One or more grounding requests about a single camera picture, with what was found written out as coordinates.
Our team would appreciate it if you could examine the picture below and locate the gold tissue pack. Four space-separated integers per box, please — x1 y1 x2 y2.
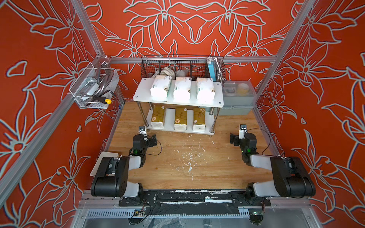
151 104 165 128
174 107 187 131
193 108 206 131

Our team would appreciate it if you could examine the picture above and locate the white green tissue pack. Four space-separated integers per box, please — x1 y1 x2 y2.
173 77 192 100
150 75 172 101
196 78 215 101

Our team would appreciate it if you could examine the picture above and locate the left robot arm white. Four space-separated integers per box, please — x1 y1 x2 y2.
90 134 158 198

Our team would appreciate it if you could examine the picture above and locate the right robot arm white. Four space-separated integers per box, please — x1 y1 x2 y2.
230 133 316 198

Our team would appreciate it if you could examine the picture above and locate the white two-tier shelf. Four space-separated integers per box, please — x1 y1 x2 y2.
133 76 224 135

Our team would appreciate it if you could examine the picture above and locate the white tray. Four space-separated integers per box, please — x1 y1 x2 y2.
90 152 119 177

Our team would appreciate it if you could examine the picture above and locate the grey plastic storage box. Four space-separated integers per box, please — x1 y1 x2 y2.
219 81 257 116

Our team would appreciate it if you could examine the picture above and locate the blue box in basket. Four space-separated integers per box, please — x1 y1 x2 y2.
207 57 217 82

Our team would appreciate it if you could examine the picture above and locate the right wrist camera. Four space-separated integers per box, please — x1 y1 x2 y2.
239 124 248 140

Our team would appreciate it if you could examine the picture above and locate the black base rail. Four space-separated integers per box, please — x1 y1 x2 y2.
119 190 271 219

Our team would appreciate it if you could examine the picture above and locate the yellow handled tool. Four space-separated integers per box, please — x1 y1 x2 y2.
86 96 112 108

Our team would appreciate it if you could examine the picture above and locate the clear plastic wall bin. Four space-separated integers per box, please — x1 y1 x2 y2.
69 66 124 109

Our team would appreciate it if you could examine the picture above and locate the black wire basket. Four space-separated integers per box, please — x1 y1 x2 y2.
141 55 226 84

